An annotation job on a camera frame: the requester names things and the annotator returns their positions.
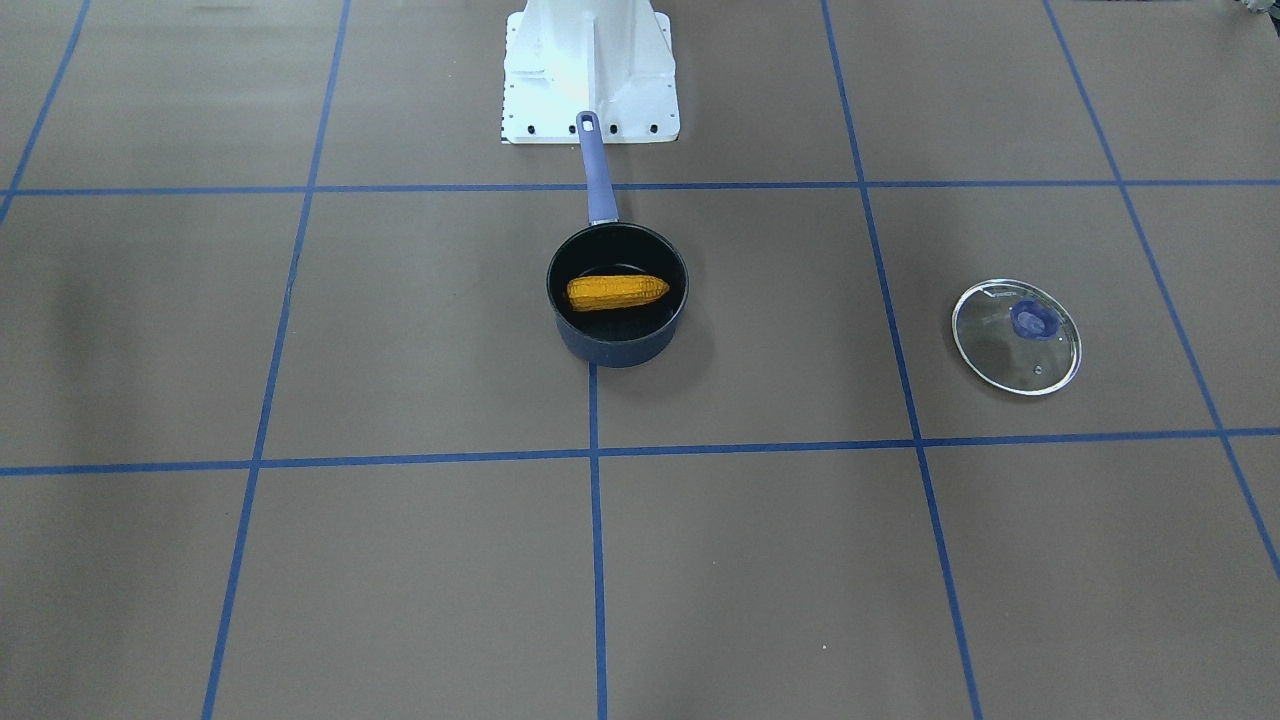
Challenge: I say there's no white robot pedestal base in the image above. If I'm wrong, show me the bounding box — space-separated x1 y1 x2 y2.
500 1 681 145

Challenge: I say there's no glass pot lid blue knob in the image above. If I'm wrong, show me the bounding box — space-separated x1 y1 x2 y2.
950 278 1083 397

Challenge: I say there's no blue saucepan with handle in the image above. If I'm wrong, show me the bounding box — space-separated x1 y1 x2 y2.
545 110 690 368

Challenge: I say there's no yellow corn cob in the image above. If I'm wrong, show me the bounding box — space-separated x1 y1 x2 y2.
564 274 669 313

